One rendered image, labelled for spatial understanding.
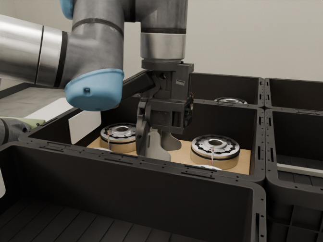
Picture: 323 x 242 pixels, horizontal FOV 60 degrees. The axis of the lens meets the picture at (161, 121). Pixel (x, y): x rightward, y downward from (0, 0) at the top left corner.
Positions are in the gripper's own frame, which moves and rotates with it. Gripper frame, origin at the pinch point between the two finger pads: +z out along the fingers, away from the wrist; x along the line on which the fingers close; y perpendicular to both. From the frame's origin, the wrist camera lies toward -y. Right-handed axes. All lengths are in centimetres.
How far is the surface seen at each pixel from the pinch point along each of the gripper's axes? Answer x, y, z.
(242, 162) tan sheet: 11.3, 16.8, 1.1
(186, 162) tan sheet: 7.4, 5.7, 1.5
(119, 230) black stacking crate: -14.6, 1.4, 3.6
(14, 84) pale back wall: 256, -306, 52
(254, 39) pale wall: 315, 6, -21
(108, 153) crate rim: -11.4, -2.1, -6.8
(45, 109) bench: 53, -72, 11
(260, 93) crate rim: 29.2, 18.7, -10.6
